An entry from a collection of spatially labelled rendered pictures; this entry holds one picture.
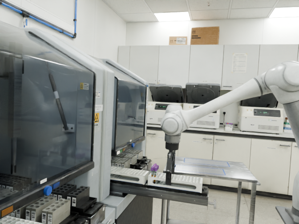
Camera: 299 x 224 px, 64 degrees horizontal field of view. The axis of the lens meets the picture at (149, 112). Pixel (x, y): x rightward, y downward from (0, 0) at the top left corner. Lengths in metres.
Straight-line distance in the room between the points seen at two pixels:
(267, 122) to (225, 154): 0.74
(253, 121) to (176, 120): 2.64
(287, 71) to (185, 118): 0.46
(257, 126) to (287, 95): 2.52
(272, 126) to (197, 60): 1.46
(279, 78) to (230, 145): 2.59
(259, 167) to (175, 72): 1.89
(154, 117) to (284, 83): 2.79
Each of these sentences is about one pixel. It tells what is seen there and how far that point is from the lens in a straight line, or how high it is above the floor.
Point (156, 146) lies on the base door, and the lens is 3.77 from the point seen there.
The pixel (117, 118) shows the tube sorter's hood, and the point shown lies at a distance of 1.36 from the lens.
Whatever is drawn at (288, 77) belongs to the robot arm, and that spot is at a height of 1.41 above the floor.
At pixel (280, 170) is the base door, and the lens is 3.84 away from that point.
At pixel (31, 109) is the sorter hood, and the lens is 0.79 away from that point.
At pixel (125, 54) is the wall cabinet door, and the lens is 4.24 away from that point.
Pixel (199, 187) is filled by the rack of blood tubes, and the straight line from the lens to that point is 1.35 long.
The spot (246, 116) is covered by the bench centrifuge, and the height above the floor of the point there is 1.13.
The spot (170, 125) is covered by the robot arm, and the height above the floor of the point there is 1.18.
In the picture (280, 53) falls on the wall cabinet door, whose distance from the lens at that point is 4.08.
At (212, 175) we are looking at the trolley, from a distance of 1.66.
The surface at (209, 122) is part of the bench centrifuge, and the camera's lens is 3.64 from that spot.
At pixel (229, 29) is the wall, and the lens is 4.42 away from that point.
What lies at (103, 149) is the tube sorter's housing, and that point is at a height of 1.02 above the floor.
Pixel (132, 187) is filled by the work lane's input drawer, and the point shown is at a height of 0.80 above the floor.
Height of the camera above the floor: 1.29
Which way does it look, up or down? 3 degrees down
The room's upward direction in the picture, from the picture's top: 3 degrees clockwise
